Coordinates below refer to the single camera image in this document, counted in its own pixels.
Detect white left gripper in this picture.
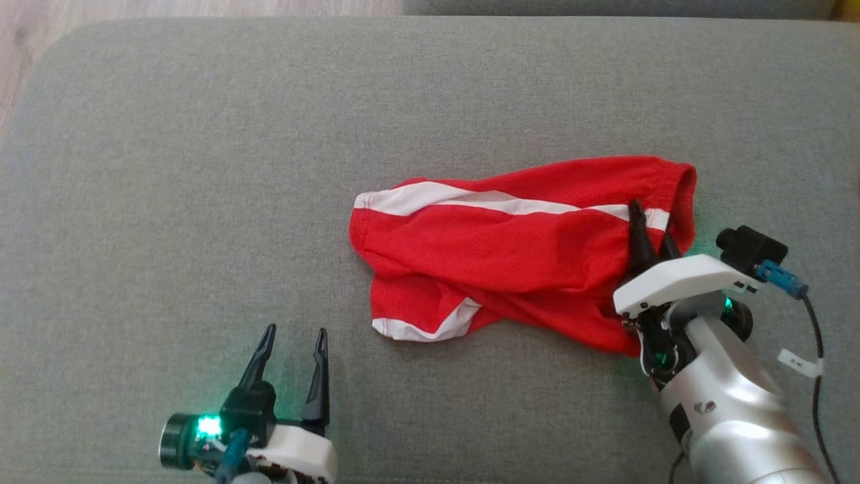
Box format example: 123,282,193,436
159,324,339,484

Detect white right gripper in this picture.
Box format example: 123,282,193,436
613,200,762,385

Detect red shorts with white stripe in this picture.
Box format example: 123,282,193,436
348,155,698,357

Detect large grey sofa seat cushion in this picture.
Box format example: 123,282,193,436
0,15,860,484

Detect small grey sofa cushion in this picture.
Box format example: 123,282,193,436
402,0,837,19

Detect black cable with blue plug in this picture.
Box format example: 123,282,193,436
214,430,253,484
754,261,845,484

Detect white cable tag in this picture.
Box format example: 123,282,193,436
778,348,824,378

